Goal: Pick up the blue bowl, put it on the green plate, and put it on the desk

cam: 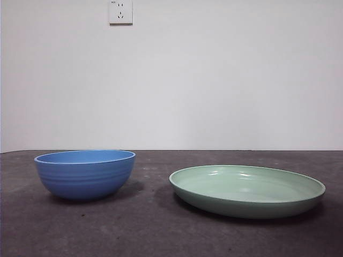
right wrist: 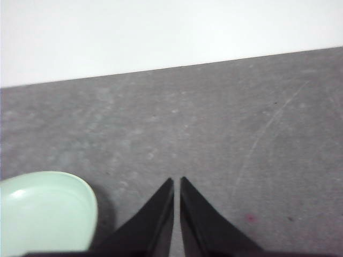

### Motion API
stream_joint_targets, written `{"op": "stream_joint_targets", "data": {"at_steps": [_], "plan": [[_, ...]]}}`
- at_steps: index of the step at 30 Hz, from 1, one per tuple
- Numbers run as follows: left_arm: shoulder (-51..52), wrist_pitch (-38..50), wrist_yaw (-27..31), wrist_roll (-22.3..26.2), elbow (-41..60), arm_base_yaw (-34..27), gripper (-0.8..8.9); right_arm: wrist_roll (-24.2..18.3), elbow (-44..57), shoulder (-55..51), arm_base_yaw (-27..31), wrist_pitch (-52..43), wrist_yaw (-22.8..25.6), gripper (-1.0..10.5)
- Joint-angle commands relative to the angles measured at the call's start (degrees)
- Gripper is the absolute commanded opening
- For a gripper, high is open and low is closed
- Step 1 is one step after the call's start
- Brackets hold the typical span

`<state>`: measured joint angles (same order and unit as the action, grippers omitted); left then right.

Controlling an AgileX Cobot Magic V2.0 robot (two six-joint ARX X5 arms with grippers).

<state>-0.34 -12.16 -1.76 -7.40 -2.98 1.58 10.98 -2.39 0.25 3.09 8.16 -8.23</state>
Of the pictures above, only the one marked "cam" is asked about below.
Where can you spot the blue ribbed bowl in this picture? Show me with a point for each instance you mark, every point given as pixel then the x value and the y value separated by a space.
pixel 85 182

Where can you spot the green round plate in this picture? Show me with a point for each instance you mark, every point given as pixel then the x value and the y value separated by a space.
pixel 241 206

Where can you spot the white wall socket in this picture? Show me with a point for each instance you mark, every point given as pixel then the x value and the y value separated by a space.
pixel 120 13

